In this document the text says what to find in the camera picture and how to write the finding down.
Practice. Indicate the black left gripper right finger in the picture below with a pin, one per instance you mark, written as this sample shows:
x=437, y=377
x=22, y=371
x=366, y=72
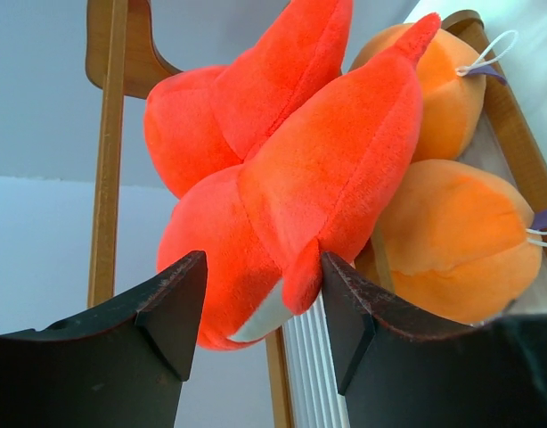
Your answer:
x=399, y=366

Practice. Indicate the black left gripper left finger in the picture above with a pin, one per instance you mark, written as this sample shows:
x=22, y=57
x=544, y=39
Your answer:
x=119, y=364

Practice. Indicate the orange shark plush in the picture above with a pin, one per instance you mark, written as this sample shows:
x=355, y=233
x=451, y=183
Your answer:
x=456, y=241
x=452, y=77

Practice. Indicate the red shark plush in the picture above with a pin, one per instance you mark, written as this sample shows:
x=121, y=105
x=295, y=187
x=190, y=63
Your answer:
x=318, y=184
x=201, y=121

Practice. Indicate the wooden toy shelf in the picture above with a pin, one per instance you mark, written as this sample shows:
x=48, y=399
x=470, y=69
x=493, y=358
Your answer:
x=122, y=60

